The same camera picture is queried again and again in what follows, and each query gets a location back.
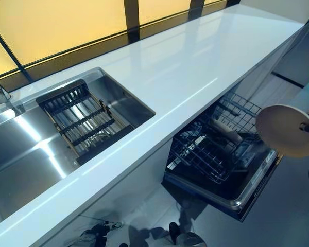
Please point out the cream round plate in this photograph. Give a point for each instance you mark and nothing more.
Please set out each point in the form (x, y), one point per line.
(280, 131)
(229, 133)

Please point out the dishwasher door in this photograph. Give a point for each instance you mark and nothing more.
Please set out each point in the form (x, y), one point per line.
(221, 190)

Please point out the white cabinet end panel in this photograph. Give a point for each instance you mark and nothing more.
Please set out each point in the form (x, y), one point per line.
(273, 67)

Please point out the robot right leg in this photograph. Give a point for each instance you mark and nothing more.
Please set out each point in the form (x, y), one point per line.
(188, 240)

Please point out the round sink drain strainer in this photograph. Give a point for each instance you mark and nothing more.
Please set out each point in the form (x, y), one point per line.
(100, 140)

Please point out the black sink drying rack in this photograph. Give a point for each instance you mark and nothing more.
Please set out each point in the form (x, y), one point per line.
(69, 103)

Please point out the black framed yellow window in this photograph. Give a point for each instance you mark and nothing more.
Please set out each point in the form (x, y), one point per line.
(54, 25)

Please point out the stainless steel sink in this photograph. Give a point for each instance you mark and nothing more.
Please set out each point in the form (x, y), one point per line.
(20, 154)

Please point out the chrome pull-down faucet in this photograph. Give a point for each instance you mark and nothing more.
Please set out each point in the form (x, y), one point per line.
(0, 95)

